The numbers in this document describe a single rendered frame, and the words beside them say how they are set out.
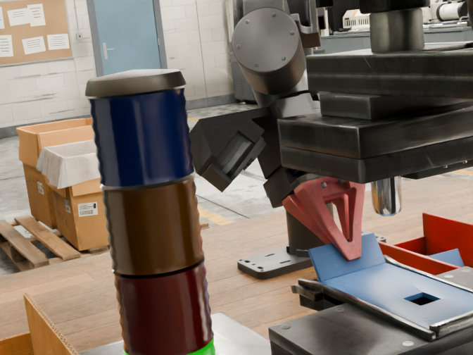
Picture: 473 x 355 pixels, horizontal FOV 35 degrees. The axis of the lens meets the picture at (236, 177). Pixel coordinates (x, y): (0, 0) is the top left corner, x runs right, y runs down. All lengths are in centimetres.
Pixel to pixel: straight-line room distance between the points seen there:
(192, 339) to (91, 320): 60
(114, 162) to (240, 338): 47
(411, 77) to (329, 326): 20
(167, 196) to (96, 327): 59
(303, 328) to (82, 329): 36
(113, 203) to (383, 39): 29
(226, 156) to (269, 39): 10
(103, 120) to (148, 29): 1150
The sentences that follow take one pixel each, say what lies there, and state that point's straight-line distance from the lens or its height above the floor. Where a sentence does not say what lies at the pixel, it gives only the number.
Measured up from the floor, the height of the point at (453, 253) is 93.
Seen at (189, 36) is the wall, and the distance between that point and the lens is 1202.
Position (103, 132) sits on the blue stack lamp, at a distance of 29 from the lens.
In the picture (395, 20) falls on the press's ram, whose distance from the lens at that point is 54.
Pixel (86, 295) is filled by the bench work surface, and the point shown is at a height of 90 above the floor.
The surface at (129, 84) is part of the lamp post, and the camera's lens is 28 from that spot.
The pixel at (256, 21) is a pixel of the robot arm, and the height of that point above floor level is 121.
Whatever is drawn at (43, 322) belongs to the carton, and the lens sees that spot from 72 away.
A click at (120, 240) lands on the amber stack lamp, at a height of 113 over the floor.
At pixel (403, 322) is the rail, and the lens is 57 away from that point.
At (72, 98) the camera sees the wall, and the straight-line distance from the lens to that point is 1152.
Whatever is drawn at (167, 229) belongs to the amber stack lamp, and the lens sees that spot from 29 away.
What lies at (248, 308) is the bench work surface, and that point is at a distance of 86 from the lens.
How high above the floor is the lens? 121
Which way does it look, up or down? 11 degrees down
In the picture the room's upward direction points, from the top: 6 degrees counter-clockwise
